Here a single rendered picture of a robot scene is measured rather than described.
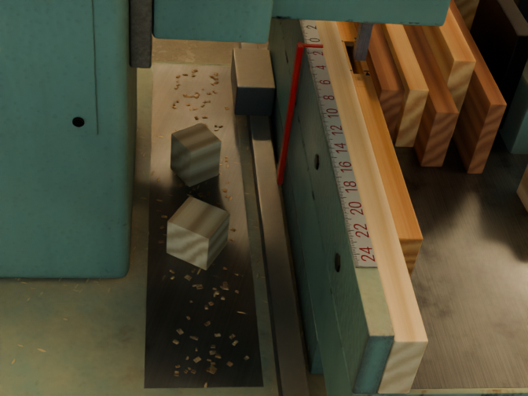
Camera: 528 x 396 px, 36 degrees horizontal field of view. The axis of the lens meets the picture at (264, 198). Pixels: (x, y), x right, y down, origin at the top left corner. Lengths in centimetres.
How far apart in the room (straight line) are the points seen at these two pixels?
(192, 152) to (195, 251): 10
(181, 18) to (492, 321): 28
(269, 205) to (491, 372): 28
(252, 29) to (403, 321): 22
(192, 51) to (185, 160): 172
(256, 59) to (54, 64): 34
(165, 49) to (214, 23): 189
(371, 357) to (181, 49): 204
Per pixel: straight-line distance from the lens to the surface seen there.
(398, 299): 48
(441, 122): 64
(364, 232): 51
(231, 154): 79
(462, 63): 66
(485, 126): 64
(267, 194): 73
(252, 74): 82
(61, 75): 54
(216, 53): 245
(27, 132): 57
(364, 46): 67
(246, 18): 57
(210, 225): 67
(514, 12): 70
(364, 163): 57
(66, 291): 67
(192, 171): 74
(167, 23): 57
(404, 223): 54
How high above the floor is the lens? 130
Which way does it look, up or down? 42 degrees down
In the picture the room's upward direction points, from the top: 8 degrees clockwise
